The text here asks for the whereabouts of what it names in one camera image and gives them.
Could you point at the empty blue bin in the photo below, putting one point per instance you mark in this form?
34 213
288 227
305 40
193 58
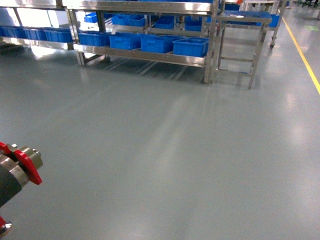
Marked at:
159 43

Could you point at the blue bin with red bags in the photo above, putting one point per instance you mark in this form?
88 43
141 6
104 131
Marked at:
192 47

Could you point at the far left blue bin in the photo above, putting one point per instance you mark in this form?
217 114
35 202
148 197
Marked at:
127 41

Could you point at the stainless steel shelf rack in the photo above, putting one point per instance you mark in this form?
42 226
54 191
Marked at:
174 32

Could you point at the left stainless shelf rack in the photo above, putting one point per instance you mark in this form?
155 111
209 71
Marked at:
24 36

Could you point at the stainless steel side table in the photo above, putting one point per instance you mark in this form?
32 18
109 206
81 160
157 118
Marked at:
241 39

